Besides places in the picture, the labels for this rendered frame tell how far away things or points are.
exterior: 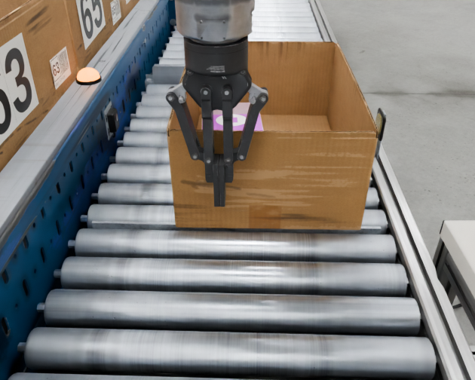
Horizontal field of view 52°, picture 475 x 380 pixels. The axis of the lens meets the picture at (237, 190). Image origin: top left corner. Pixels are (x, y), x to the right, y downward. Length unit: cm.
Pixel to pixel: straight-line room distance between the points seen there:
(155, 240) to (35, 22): 38
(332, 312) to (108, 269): 31
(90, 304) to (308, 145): 36
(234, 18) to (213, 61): 5
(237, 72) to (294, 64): 47
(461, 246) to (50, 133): 63
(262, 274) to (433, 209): 158
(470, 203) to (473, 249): 151
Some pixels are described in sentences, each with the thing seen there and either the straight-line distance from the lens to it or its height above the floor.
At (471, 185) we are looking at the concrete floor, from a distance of 244.
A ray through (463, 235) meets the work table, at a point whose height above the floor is 75.
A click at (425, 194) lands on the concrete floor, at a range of 229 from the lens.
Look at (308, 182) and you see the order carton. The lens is 71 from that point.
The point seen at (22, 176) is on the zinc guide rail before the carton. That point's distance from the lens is 68.
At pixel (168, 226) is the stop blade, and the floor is 74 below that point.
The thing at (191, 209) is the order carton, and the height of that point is 79.
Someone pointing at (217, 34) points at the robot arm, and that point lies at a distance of 55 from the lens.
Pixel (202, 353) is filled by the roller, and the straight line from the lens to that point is 60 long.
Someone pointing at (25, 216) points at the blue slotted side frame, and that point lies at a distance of 64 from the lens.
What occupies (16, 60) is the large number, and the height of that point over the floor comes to 99.
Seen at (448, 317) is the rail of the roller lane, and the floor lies 74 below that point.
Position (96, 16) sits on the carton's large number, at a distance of 112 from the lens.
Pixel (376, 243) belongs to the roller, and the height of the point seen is 75.
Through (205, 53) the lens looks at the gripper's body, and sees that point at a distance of 56.
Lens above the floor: 123
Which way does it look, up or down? 35 degrees down
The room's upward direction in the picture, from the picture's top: straight up
